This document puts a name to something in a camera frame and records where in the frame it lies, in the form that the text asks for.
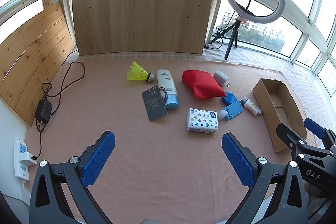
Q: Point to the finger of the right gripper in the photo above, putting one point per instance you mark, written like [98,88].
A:
[319,131]
[291,139]

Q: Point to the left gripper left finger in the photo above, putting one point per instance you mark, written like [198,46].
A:
[48,203]

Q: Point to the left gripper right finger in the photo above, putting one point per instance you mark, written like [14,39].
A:
[288,203]

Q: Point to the small pink bottle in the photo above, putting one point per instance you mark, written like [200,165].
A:
[249,107]

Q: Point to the patterned lighter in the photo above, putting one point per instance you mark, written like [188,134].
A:
[253,103]

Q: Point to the blue round lid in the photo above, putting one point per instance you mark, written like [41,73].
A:
[229,98]

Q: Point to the patterned tissue pack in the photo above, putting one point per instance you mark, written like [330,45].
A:
[205,121]

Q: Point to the white USB wall charger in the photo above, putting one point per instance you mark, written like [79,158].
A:
[221,79]

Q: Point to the red fabric pouch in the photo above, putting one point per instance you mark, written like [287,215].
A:
[203,85]

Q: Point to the white Aqua sunscreen tube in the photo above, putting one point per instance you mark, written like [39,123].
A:
[167,89]

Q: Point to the dark grey card tag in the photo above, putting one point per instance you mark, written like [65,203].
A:
[154,104]

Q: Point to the yellow plastic shuttlecock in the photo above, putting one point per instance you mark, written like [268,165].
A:
[137,73]

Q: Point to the cardboard box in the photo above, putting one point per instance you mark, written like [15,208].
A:
[278,106]

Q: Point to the black power adapter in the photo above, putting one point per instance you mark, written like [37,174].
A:
[43,112]

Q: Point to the black tripod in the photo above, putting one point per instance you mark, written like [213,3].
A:
[221,35]

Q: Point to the pine plank headboard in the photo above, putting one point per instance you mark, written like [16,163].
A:
[32,55]

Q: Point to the large wooden board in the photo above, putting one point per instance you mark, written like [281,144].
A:
[109,26]

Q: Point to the white wall socket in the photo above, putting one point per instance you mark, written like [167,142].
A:
[22,160]

